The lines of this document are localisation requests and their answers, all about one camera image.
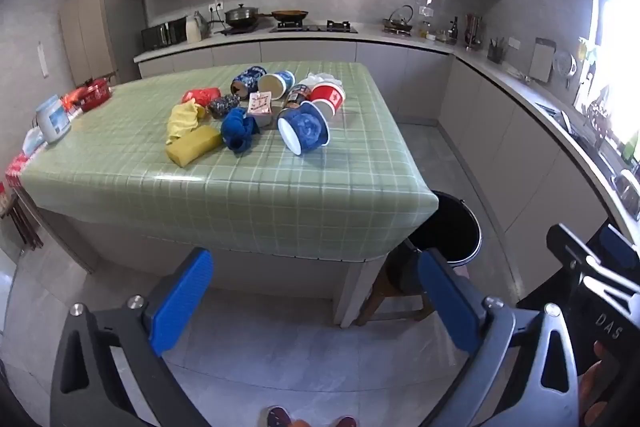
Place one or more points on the blue soda can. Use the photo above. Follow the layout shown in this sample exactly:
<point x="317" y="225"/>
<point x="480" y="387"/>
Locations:
<point x="247" y="79"/>

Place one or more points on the bright kitchen window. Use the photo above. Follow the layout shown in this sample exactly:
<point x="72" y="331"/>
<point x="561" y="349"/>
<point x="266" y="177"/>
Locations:
<point x="620" y="47"/>

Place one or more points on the yellow sponge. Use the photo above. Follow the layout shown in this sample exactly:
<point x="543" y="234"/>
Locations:
<point x="192" y="144"/>

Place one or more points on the large blue paper bowl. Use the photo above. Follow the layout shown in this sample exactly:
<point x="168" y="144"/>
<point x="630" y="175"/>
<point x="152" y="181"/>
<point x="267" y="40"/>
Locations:
<point x="310" y="124"/>

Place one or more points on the dark glass bottle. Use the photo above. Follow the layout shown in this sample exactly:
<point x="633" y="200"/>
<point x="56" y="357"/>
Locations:
<point x="453" y="32"/>

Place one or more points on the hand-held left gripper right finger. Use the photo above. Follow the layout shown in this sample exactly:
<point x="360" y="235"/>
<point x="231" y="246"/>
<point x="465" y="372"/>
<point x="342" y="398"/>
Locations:
<point x="447" y="307"/>

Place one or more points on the orange plastic bag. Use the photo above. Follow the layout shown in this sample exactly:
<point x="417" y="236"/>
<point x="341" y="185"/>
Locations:
<point x="70" y="101"/>

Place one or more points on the yellow glass jar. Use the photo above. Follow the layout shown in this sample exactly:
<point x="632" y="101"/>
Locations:
<point x="424" y="30"/>

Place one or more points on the white round strainer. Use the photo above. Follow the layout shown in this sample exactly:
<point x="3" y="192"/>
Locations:
<point x="565" y="66"/>

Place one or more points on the person's right hand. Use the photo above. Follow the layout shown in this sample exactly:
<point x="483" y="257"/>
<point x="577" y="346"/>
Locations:
<point x="597" y="387"/>

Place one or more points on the blue paper cup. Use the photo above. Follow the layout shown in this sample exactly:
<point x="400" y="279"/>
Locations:
<point x="285" y="79"/>

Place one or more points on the black wok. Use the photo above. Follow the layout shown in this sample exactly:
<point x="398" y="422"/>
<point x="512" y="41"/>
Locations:
<point x="290" y="14"/>

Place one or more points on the black gas stove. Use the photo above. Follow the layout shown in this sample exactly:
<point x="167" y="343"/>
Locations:
<point x="315" y="27"/>

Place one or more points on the grey base cabinets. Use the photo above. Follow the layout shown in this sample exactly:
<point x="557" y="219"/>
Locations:
<point x="490" y="122"/>

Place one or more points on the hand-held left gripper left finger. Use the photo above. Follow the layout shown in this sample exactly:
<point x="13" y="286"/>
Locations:
<point x="182" y="302"/>

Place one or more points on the grey electric kettle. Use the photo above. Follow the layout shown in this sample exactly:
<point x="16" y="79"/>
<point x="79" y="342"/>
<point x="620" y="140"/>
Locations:
<point x="204" y="23"/>

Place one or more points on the green checked tablecloth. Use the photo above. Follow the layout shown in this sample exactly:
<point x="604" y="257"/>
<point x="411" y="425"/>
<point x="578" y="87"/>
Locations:
<point x="250" y="192"/>

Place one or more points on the pale blue packet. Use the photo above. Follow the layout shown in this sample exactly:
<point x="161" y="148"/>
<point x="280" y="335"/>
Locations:
<point x="34" y="142"/>

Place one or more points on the white and blue tub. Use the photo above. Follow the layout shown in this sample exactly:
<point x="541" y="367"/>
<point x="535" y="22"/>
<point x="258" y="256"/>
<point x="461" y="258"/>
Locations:
<point x="52" y="119"/>

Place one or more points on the steel wool scourer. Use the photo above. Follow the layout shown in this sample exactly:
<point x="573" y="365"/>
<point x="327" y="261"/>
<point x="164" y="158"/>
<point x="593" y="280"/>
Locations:
<point x="222" y="105"/>

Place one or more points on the white paper wall strip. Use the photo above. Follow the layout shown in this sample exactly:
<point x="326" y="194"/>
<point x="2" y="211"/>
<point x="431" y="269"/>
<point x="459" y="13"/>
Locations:
<point x="43" y="59"/>

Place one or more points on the dark wooden stool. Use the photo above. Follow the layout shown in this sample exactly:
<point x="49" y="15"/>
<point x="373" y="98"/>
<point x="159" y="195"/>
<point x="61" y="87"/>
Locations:
<point x="22" y="217"/>

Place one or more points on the red cooking pot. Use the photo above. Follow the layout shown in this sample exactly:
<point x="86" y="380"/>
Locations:
<point x="95" y="94"/>

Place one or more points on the beige refrigerator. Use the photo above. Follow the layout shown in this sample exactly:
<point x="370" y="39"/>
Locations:
<point x="90" y="32"/>

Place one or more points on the white jug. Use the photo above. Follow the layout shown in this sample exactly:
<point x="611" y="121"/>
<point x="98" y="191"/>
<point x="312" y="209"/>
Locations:
<point x="193" y="31"/>

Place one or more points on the black utensil holder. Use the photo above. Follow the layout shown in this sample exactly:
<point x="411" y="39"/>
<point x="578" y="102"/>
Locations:
<point x="496" y="53"/>

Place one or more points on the person's right shoe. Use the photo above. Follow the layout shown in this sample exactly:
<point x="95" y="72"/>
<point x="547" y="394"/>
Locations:
<point x="346" y="422"/>

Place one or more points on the grey kitchen island table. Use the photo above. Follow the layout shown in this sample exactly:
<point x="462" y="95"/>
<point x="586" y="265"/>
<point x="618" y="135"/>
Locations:
<point x="260" y="272"/>

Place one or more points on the black microwave oven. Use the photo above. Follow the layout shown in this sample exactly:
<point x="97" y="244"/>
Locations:
<point x="162" y="35"/>

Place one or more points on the white tissue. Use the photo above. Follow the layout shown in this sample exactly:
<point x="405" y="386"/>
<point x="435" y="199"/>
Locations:
<point x="320" y="78"/>

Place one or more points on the green bottle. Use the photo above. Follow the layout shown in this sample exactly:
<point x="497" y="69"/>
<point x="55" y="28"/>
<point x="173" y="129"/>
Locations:
<point x="630" y="152"/>

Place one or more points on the person's shoe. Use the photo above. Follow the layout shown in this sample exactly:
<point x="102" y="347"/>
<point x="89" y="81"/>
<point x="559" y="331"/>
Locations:
<point x="279" y="417"/>
<point x="346" y="422"/>

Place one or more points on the white wall switch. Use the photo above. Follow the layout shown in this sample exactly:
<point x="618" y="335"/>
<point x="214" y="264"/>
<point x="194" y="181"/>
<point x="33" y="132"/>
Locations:
<point x="427" y="11"/>

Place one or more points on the steel teapot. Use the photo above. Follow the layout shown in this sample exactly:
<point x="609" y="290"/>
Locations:
<point x="399" y="23"/>

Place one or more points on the yellow cloth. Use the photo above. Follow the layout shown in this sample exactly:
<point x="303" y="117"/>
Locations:
<point x="182" y="117"/>

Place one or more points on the red patterned cloth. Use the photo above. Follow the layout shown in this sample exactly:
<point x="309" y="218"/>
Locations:
<point x="17" y="169"/>

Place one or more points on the grey pot with lid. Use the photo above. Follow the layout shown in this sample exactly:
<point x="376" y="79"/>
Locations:
<point x="241" y="16"/>

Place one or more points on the steel bowl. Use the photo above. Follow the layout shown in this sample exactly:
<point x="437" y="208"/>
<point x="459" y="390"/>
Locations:
<point x="627" y="189"/>

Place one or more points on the pink printed card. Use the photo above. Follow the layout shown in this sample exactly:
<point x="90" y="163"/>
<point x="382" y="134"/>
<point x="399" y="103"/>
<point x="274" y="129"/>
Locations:
<point x="259" y="103"/>

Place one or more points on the person's left shoe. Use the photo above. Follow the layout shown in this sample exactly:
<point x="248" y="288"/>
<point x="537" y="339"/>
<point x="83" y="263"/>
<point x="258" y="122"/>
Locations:
<point x="279" y="417"/>

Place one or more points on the grey cutting board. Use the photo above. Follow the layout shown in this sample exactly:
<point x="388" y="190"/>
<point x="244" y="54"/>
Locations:
<point x="541" y="61"/>

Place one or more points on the black induction cooker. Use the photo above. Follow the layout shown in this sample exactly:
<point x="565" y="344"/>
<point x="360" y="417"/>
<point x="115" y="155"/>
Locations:
<point x="240" y="30"/>

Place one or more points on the blue cloth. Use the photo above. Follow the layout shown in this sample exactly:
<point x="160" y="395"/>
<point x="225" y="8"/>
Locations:
<point x="237" y="129"/>

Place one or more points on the brown wooden stool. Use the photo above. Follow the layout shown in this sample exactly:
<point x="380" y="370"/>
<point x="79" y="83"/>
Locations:
<point x="372" y="302"/>

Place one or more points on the dark brown can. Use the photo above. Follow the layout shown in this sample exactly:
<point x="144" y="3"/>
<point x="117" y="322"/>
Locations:
<point x="297" y="94"/>

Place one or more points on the red plastic bag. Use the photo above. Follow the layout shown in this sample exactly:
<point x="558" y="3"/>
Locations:
<point x="200" y="96"/>

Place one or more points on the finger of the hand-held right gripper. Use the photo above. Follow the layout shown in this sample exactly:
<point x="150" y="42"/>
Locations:
<point x="620" y="244"/>
<point x="570" y="247"/>

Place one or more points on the metal utensil rack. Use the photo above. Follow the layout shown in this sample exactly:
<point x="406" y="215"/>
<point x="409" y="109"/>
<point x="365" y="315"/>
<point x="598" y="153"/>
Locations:
<point x="473" y="32"/>

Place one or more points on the black plastic bucket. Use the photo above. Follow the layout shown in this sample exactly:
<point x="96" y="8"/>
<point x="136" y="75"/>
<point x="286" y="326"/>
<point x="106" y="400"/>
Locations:
<point x="450" y="227"/>

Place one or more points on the red paper cup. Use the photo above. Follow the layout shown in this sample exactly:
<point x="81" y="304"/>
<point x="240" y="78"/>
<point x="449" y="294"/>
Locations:
<point x="330" y="94"/>

